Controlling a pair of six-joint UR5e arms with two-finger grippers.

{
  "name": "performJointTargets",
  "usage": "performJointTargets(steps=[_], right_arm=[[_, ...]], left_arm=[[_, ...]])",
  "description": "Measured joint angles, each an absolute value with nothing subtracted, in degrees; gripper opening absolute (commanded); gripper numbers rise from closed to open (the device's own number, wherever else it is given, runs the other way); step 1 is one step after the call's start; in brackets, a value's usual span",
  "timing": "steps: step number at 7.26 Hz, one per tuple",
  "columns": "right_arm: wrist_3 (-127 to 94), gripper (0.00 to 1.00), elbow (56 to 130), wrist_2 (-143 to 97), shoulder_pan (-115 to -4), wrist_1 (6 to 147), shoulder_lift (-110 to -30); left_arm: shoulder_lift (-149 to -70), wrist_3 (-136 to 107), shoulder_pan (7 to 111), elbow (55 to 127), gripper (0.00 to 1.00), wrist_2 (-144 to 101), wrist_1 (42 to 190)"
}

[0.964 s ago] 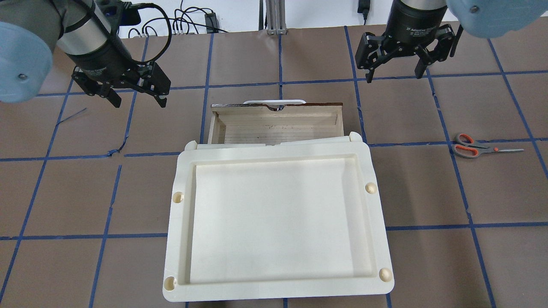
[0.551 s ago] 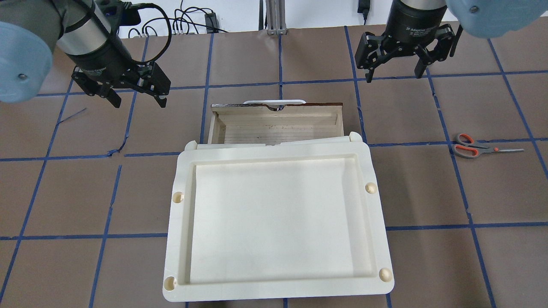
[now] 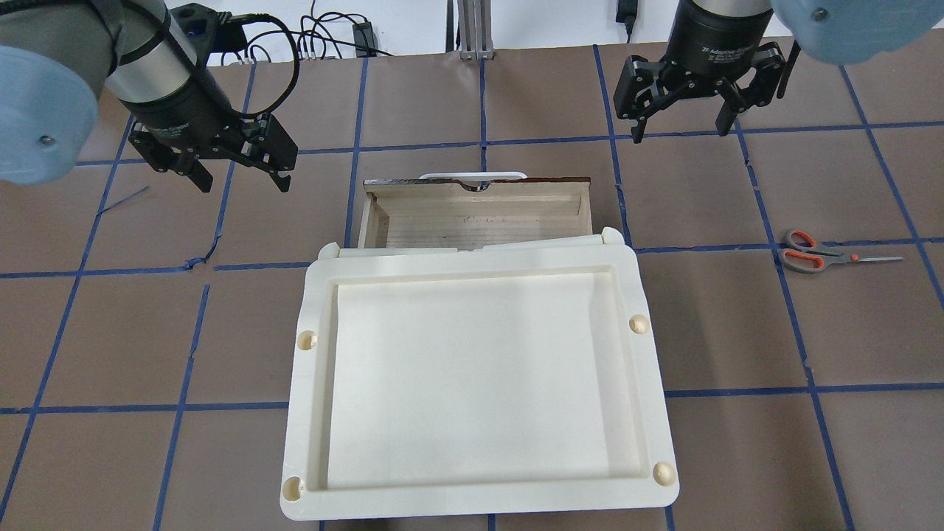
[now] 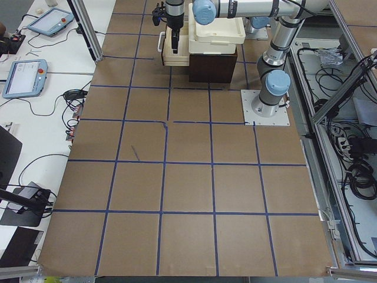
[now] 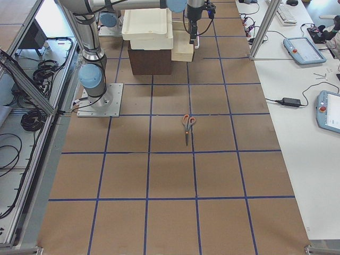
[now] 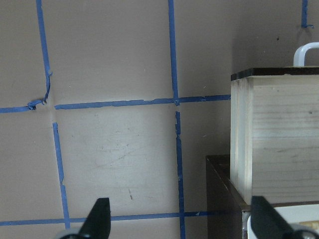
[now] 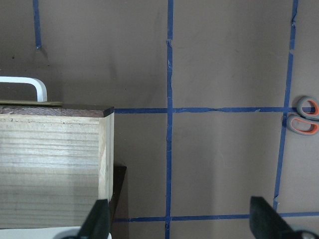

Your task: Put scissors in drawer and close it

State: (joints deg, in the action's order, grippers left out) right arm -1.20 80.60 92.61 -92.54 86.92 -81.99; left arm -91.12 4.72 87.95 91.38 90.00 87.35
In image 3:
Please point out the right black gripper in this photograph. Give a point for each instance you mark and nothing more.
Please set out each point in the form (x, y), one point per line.
(712, 38)

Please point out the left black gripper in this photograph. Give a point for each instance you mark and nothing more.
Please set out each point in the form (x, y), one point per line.
(184, 113)

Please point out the orange grey scissors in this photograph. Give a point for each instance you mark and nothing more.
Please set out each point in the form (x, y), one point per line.
(804, 255)

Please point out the wooden drawer with white handle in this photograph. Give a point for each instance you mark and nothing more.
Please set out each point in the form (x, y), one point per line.
(467, 211)

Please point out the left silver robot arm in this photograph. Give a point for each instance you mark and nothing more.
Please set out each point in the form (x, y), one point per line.
(57, 57)

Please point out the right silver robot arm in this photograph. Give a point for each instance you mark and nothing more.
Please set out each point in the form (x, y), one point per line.
(843, 32)

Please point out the black power brick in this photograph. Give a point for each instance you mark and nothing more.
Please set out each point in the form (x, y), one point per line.
(627, 12)

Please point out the black power adapter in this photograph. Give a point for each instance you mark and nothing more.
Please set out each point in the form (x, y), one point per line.
(363, 35)

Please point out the cream plastic tray lid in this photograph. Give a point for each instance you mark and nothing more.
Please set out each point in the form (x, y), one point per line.
(513, 378)

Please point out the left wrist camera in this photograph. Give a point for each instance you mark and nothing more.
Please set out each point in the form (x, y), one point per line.
(209, 30)

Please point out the aluminium frame post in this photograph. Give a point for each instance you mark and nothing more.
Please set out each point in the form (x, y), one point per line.
(474, 29)

